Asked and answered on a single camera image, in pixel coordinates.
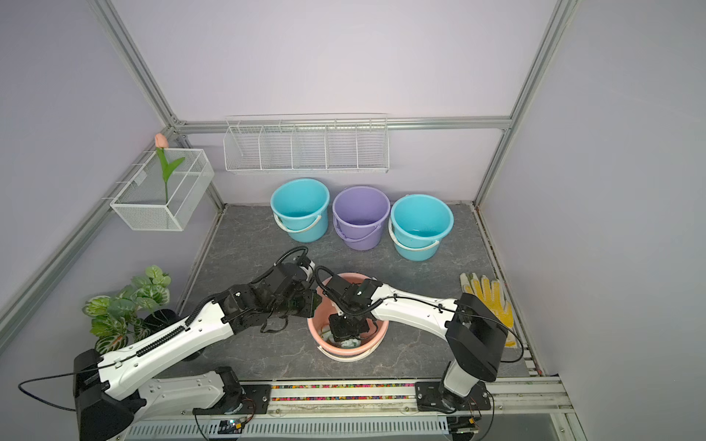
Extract white slotted cable duct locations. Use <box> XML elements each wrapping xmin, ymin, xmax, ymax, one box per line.
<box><xmin>124</xmin><ymin>416</ymin><xmax>450</xmax><ymax>440</ymax></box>

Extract teal plastic bucket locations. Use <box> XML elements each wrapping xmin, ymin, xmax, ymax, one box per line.
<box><xmin>270</xmin><ymin>178</ymin><xmax>330</xmax><ymax>244</ymax></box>
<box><xmin>388</xmin><ymin>194</ymin><xmax>454</xmax><ymax>262</ymax></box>

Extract purple plastic bucket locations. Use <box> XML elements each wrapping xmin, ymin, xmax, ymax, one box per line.
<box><xmin>333</xmin><ymin>186</ymin><xmax>391</xmax><ymax>251</ymax></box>

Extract rail with coloured beads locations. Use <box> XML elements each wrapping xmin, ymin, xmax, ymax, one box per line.
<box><xmin>135</xmin><ymin>376</ymin><xmax>574</xmax><ymax>420</ymax></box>

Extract white wire basket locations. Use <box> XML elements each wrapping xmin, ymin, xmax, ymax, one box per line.
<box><xmin>110</xmin><ymin>148</ymin><xmax>214</xmax><ymax>232</ymax></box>

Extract long white wire shelf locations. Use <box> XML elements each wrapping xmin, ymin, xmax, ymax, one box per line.
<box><xmin>224</xmin><ymin>113</ymin><xmax>390</xmax><ymax>173</ymax></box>

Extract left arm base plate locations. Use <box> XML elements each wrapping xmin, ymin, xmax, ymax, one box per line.
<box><xmin>192</xmin><ymin>383</ymin><xmax>272</xmax><ymax>416</ymax></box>

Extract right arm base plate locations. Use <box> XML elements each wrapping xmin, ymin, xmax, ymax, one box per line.
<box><xmin>415</xmin><ymin>380</ymin><xmax>492</xmax><ymax>415</ymax></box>

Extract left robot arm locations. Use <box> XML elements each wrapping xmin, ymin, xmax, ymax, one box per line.
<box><xmin>74</xmin><ymin>257</ymin><xmax>321</xmax><ymax>440</ymax></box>

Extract artificial pink tulip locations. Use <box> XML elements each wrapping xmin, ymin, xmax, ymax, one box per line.
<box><xmin>154</xmin><ymin>133</ymin><xmax>185</xmax><ymax>204</ymax></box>

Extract potted green leafy plant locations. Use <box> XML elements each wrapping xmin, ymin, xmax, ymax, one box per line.
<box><xmin>82</xmin><ymin>266</ymin><xmax>178</xmax><ymax>355</ymax></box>

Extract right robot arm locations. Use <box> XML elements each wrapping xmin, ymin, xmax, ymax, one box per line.
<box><xmin>320</xmin><ymin>276</ymin><xmax>509</xmax><ymax>398</ymax></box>

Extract pink plastic bucket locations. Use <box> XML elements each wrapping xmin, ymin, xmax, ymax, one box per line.
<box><xmin>307</xmin><ymin>287</ymin><xmax>390</xmax><ymax>363</ymax></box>

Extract yellow white work gloves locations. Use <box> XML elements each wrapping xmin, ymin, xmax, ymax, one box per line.
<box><xmin>460</xmin><ymin>273</ymin><xmax>515</xmax><ymax>330</ymax></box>

